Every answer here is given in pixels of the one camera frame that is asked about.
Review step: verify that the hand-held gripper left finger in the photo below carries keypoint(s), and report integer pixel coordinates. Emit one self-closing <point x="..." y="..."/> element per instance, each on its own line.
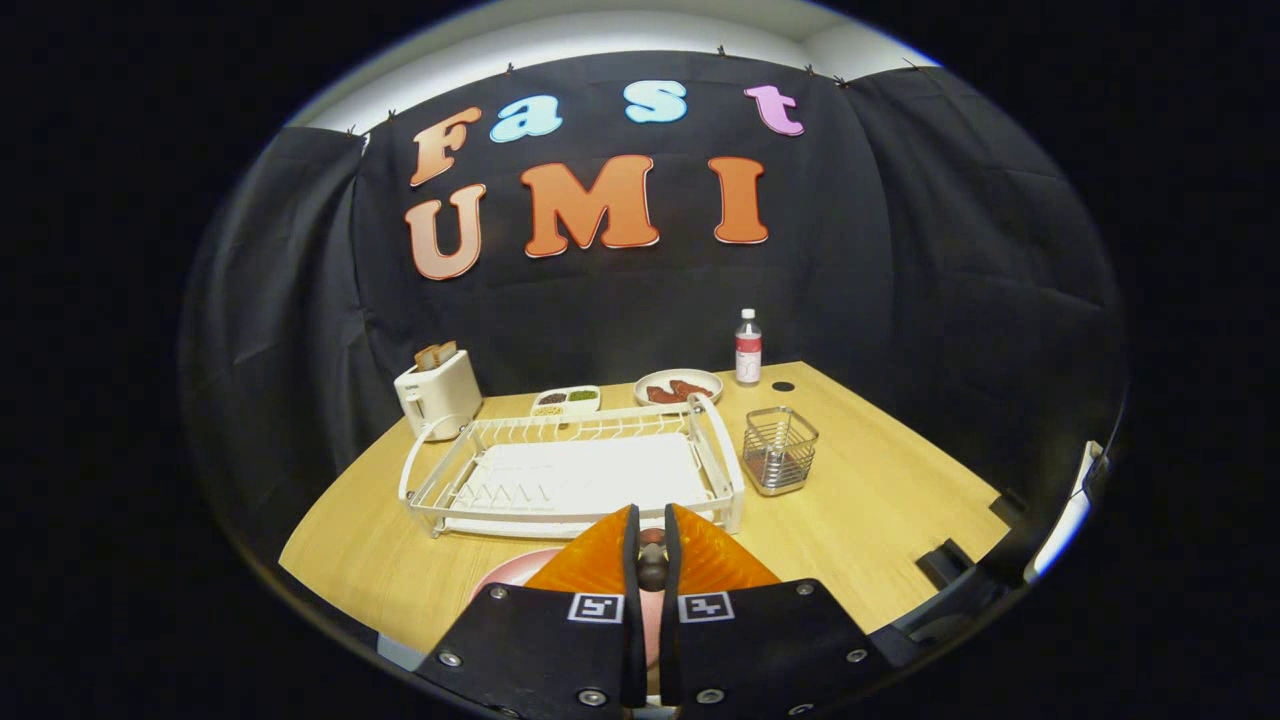
<point x="633" y="650"/>

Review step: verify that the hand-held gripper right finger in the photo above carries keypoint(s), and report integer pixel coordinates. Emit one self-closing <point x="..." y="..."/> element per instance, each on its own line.
<point x="671" y="650"/>

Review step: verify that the pink plate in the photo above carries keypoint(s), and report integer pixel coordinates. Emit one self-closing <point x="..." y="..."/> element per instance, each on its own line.
<point x="515" y="572"/>

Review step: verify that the white divided dish with beans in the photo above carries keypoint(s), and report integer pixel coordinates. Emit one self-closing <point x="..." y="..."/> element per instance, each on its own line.
<point x="565" y="403"/>

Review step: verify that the white plate with meat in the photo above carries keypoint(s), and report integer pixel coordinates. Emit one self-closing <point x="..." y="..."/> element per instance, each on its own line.
<point x="645" y="378"/>

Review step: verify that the red meat piece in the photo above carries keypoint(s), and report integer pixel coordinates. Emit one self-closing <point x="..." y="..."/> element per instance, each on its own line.
<point x="664" y="395"/>
<point x="692" y="388"/>

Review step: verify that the black table clamp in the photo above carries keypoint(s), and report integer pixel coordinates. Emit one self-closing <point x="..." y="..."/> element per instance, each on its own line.
<point x="945" y="562"/>
<point x="1008" y="505"/>

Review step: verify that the clear plastic water bottle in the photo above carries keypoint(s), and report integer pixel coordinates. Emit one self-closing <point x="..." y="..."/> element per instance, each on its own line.
<point x="748" y="350"/>

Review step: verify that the white toaster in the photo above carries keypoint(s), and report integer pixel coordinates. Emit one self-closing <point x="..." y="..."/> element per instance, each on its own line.
<point x="440" y="395"/>

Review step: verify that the black backdrop cloth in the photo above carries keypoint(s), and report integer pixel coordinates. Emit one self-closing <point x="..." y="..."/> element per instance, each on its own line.
<point x="600" y="320"/>

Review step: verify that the brown toast slice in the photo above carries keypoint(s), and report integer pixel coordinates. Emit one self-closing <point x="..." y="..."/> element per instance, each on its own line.
<point x="446" y="351"/>
<point x="427" y="358"/>

